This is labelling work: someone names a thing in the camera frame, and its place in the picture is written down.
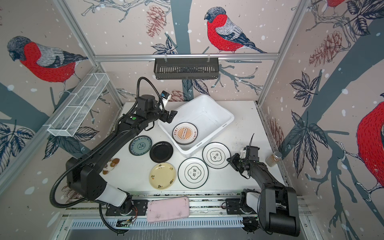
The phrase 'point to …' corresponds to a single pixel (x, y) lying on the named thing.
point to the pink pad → (167, 209)
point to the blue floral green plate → (140, 145)
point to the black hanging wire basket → (186, 68)
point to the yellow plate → (162, 176)
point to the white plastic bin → (208, 116)
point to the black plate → (161, 151)
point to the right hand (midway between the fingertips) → (228, 161)
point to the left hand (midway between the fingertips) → (169, 106)
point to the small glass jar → (273, 159)
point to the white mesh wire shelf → (73, 112)
